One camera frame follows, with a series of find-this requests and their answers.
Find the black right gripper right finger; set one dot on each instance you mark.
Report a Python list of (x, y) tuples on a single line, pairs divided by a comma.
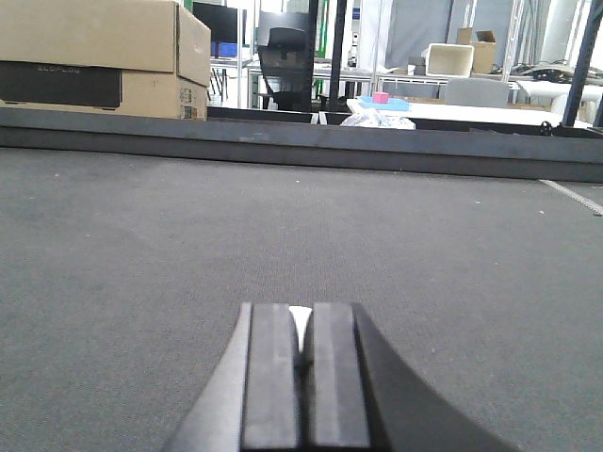
[(360, 395)]

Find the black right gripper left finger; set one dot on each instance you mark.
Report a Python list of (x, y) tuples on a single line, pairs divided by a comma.
[(251, 401)]

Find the small open cardboard box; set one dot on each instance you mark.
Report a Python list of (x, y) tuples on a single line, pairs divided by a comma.
[(485, 46)]

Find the large cardboard box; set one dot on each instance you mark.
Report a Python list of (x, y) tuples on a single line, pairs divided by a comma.
[(135, 58)]

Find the crumpled plastic bag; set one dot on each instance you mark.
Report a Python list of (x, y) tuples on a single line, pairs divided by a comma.
[(373, 118)]

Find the light blue tray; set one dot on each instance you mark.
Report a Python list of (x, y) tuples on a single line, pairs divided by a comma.
[(392, 104)]

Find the pink cube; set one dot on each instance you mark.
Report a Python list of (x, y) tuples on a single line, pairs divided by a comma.
[(380, 97)]

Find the white plastic bin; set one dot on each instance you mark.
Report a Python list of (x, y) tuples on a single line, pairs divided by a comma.
[(449, 60)]

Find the black office chair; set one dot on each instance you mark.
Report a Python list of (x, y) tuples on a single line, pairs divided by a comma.
[(282, 41)]

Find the black vertical pole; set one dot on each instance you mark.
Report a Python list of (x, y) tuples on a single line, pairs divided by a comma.
[(339, 29)]

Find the dark conveyor side rail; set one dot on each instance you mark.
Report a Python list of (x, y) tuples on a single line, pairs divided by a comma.
[(467, 148)]

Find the dark blue steel post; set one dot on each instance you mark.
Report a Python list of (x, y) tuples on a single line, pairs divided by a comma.
[(583, 64)]

